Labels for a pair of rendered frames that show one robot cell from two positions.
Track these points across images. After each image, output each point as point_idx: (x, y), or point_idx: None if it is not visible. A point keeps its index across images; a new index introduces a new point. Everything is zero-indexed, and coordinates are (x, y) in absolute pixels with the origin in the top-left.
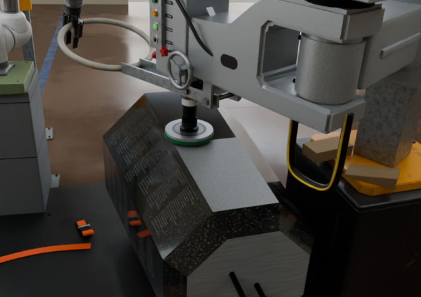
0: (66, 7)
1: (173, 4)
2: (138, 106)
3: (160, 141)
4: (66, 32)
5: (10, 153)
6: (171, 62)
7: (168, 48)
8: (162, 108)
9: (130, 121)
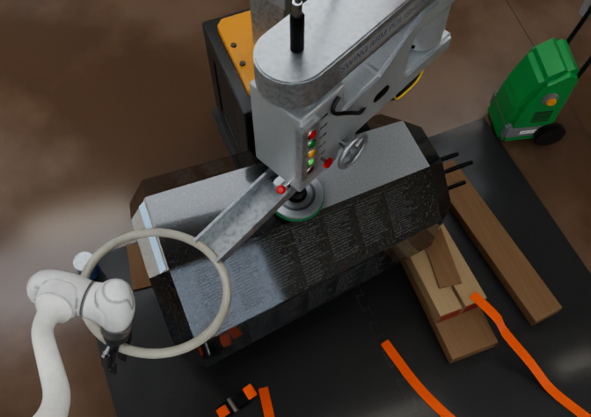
0: (120, 341)
1: (327, 122)
2: (189, 279)
3: (295, 232)
4: (111, 367)
5: None
6: (346, 156)
7: (319, 158)
8: None
9: (213, 289)
